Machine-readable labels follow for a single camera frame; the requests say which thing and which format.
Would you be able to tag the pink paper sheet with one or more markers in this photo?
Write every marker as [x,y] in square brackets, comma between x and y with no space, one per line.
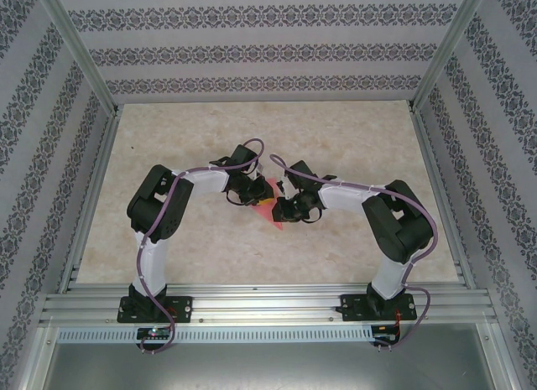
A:
[266,214]

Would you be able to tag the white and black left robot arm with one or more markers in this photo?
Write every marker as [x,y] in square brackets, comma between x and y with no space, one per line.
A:
[205,182]

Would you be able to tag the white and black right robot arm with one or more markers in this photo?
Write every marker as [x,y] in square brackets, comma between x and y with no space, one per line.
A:
[340,197]

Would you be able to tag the grey metal sheet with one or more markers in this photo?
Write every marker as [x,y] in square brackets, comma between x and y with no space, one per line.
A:
[268,369]

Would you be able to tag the aluminium mounting rail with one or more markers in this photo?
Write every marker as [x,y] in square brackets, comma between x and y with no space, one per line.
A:
[268,302]

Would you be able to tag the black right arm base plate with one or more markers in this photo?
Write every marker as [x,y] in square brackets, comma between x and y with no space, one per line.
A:
[350,308]

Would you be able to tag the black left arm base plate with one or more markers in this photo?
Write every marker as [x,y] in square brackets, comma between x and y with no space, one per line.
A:
[184,308]

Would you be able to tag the aluminium table side rail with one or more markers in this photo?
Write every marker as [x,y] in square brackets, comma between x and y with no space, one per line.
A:
[442,197]
[94,197]

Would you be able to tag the aluminium frame post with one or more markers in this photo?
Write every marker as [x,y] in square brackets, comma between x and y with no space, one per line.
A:
[79,50]
[451,46]
[35,356]
[499,356]

